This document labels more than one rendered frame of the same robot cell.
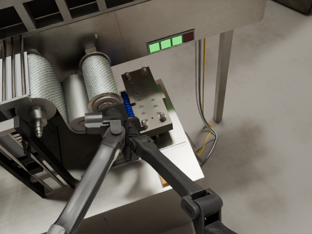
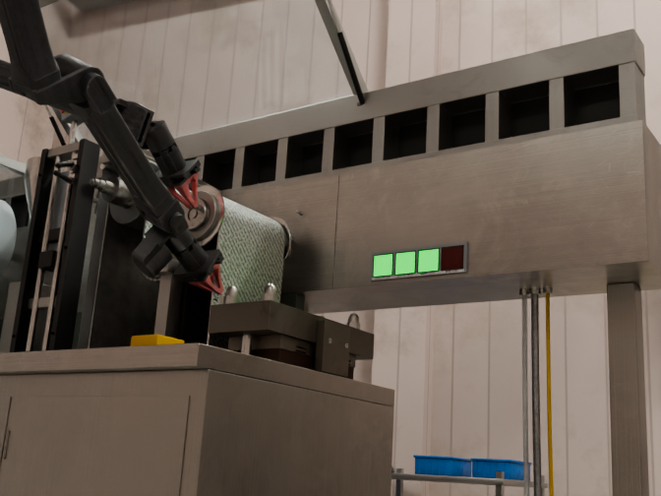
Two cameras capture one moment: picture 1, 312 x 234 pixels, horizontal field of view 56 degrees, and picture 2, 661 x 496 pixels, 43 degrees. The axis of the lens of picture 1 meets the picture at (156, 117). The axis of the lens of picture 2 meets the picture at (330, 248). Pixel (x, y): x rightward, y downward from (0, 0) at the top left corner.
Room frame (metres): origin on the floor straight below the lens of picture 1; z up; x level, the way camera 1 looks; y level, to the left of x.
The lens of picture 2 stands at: (-0.37, -1.27, 0.69)
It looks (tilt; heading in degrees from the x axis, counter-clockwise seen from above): 15 degrees up; 43
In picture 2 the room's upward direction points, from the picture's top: 4 degrees clockwise
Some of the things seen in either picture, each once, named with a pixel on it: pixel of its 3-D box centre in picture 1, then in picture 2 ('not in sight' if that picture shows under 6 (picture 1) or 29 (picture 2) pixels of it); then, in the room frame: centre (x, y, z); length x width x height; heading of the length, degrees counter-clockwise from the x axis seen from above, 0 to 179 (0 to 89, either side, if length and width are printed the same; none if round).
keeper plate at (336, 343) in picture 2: (162, 97); (333, 348); (0.97, -0.05, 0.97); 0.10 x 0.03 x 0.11; 8
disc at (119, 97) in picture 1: (106, 105); (200, 217); (0.76, 0.19, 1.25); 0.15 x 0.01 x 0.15; 98
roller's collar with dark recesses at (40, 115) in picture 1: (37, 117); (119, 192); (0.70, 0.44, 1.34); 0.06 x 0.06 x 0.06; 8
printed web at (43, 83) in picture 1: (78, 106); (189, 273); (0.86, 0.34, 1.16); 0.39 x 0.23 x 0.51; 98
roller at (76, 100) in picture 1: (79, 103); not in sight; (0.87, 0.33, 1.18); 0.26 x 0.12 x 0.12; 8
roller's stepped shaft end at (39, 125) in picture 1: (38, 129); (100, 185); (0.64, 0.43, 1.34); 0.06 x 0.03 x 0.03; 8
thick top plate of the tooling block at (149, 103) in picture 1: (145, 100); (296, 333); (0.94, 0.04, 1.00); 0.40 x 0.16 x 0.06; 8
